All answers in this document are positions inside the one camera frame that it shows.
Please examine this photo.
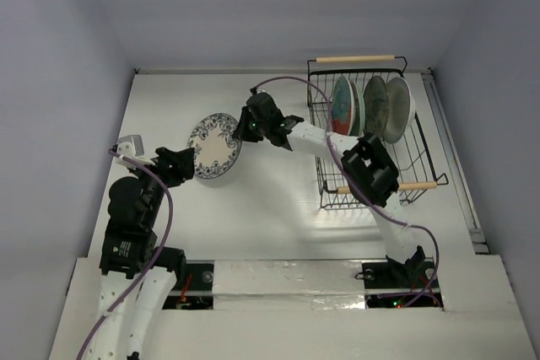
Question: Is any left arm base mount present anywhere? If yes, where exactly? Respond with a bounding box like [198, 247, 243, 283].
[163, 261, 214, 310]

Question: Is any purple cable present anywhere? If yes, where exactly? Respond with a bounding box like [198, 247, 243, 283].
[73, 148, 176, 360]
[251, 76, 441, 308]

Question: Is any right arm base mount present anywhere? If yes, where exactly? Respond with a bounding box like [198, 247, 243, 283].
[354, 261, 443, 309]

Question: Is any black wire dish rack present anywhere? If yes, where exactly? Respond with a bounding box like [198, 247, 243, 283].
[307, 56, 448, 209]

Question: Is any white deep plate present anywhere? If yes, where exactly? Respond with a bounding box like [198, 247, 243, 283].
[383, 77, 416, 144]

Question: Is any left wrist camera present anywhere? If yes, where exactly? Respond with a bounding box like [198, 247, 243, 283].
[116, 135, 144, 159]

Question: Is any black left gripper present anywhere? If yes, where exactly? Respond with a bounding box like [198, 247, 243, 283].
[128, 145, 193, 224]

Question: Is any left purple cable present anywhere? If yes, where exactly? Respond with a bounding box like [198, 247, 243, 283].
[73, 148, 176, 360]

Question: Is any grey-green mottled plate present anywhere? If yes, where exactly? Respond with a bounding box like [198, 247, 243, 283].
[363, 76, 389, 137]

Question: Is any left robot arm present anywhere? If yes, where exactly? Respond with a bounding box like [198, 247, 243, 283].
[78, 142, 195, 359]

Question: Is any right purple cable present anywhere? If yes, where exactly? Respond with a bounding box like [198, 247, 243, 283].
[251, 76, 441, 308]

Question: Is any light green flower plate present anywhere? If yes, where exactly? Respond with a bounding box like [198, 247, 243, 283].
[349, 81, 365, 136]

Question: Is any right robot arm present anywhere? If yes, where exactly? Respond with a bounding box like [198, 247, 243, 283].
[233, 92, 425, 287]

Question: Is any red and teal plate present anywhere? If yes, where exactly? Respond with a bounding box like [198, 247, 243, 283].
[331, 76, 355, 136]

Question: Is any metal side rail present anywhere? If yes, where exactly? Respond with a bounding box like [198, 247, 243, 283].
[421, 73, 491, 255]

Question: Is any blue floral white plate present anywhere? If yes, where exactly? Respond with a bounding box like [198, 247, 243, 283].
[187, 113, 241, 180]

